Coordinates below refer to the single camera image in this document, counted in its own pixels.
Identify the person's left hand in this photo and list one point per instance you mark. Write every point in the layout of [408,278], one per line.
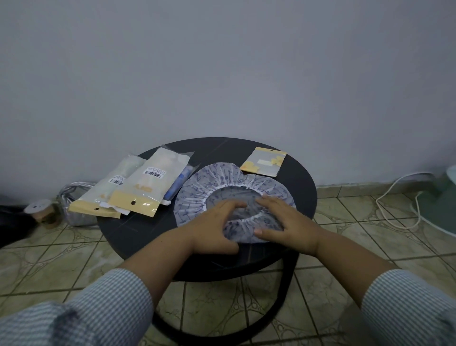
[210,235]

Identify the person's right forearm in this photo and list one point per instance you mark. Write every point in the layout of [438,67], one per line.
[356,271]

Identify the ribbon spool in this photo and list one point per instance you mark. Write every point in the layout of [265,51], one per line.
[41,212]

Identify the black bag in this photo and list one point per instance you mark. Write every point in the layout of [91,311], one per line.
[16,228]

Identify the silver quilted handbag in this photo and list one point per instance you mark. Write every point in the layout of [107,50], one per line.
[69,214]

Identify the blue flower shower cap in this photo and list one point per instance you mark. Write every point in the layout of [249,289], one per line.
[178,183]

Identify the yellow-edged packet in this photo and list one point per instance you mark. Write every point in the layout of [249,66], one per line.
[149,185]

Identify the stack of yellow small pouches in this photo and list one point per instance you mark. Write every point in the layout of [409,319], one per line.
[263,162]

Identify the person's right hand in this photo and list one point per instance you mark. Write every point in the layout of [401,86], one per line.
[295,231]

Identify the cream packet with barcode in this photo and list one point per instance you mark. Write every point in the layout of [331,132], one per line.
[99,192]

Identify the black round side table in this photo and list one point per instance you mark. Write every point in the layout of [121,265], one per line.
[221,149]

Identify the pale green appliance base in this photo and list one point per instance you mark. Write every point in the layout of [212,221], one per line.
[440,206]

